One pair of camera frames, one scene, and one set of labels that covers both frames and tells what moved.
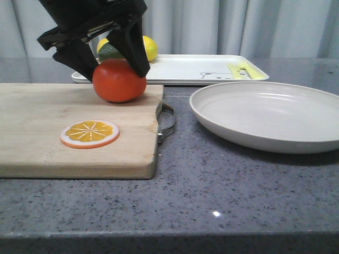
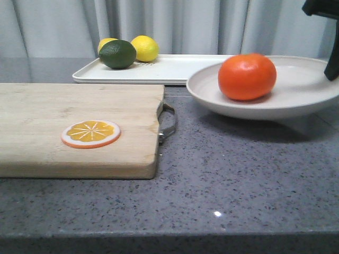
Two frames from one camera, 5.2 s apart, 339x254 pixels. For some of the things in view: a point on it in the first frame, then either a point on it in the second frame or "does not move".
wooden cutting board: [68, 130] does not move
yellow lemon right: [151, 47] does not move
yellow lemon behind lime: [100, 43] does not move
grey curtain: [279, 29] does not move
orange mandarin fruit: [115, 80] → [247, 76]
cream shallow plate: [270, 117] → [301, 88]
